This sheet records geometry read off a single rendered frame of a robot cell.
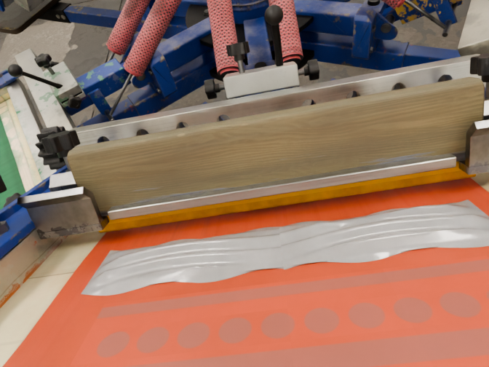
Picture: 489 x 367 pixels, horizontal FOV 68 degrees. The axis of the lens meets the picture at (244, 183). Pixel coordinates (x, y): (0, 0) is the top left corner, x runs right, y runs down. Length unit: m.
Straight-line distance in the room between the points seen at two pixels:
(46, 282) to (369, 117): 0.34
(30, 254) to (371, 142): 0.36
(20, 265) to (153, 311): 0.17
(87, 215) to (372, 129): 0.30
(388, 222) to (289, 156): 0.11
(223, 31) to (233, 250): 0.53
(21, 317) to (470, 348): 0.33
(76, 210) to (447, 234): 0.35
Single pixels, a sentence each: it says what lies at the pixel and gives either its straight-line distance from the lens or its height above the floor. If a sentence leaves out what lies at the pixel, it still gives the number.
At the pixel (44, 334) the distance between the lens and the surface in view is 0.34.
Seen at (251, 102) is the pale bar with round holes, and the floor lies 1.17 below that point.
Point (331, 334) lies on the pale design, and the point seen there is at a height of 1.31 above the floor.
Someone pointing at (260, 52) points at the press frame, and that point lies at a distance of 0.94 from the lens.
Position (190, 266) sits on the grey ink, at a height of 1.26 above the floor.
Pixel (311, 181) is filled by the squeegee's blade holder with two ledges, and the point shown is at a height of 1.26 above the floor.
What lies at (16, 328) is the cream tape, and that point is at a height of 1.28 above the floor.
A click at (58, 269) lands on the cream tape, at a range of 0.42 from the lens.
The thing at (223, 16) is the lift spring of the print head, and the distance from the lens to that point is 0.79.
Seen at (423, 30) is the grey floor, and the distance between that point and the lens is 2.82.
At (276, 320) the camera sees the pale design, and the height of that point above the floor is 1.30.
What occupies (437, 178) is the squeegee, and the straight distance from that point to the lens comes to 0.42.
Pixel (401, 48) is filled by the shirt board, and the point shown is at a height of 0.93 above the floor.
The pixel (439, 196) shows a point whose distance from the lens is 0.41.
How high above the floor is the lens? 1.55
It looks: 54 degrees down
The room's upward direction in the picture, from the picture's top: 17 degrees counter-clockwise
